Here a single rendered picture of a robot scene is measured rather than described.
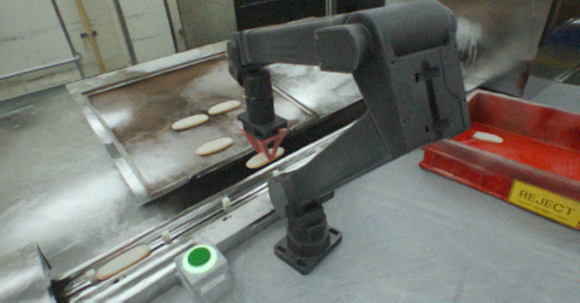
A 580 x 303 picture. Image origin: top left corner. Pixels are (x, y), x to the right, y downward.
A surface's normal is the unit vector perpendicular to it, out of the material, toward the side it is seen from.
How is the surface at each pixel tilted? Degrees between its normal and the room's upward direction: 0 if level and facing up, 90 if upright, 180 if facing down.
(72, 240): 0
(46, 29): 90
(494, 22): 90
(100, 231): 0
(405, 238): 0
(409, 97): 65
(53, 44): 90
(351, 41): 90
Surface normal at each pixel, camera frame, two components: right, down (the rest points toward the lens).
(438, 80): 0.36, 0.05
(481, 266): -0.07, -0.84
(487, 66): -0.78, 0.38
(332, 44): -0.90, 0.29
